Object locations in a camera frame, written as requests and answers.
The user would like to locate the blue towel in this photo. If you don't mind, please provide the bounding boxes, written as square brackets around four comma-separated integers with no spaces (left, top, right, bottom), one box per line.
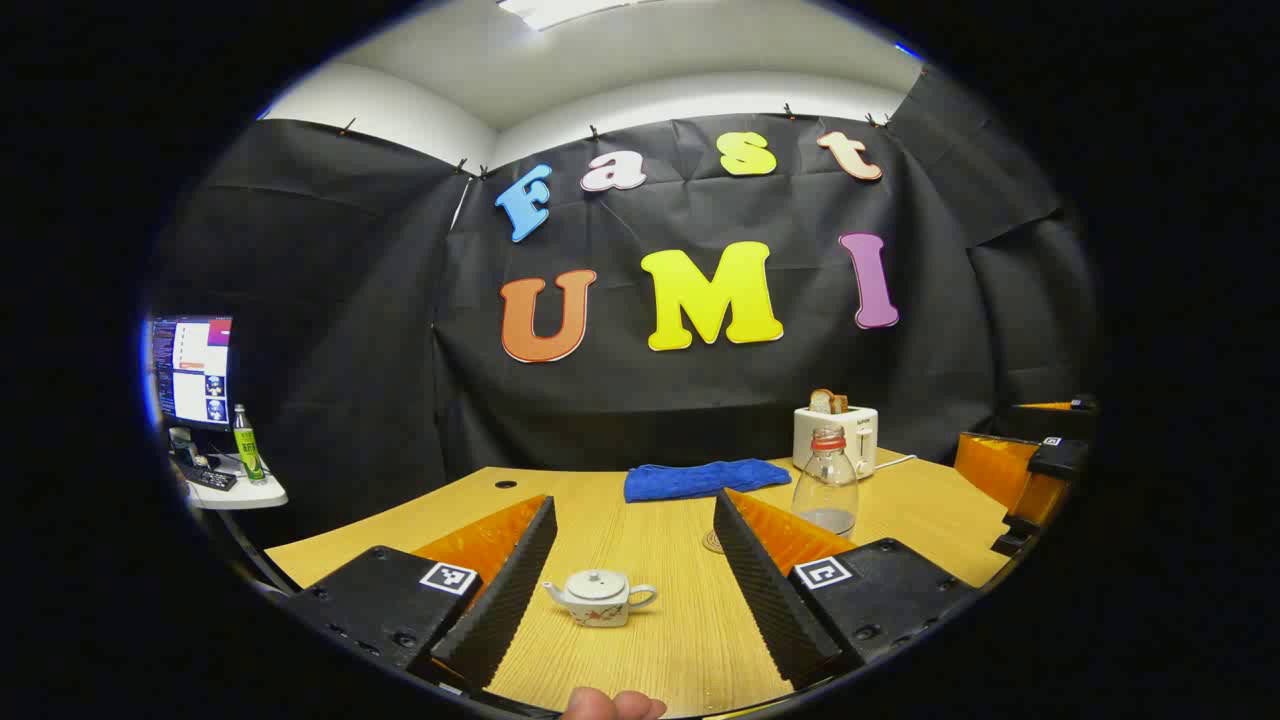
[624,458,791,504]

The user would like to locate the white toaster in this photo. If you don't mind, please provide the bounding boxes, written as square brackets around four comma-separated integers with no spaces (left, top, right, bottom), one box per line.
[793,405,879,480]

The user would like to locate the green drink bottle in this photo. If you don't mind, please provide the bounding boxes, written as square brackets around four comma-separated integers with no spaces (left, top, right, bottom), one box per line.
[232,404,267,484]

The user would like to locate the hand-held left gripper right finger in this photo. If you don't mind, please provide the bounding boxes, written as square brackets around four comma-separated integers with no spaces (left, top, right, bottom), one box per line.
[712,488,981,691]

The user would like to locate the white side table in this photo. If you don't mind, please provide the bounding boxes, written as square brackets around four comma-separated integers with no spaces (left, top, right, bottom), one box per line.
[175,450,289,511]

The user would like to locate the computer monitor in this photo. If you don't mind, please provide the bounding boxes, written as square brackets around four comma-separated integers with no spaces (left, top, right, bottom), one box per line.
[150,316,234,431]

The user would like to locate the clear plastic water bottle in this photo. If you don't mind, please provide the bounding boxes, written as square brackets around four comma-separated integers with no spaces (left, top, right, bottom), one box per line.
[791,425,860,539]

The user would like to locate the black backdrop cloth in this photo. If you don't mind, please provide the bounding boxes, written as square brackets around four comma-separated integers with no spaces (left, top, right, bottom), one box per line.
[150,65,1101,546]

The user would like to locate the white floral teacup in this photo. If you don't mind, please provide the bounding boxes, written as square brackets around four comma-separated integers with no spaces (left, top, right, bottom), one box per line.
[543,570,659,628]

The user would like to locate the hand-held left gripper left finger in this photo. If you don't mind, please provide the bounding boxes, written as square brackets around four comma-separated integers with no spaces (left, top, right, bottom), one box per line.
[285,494,559,691]

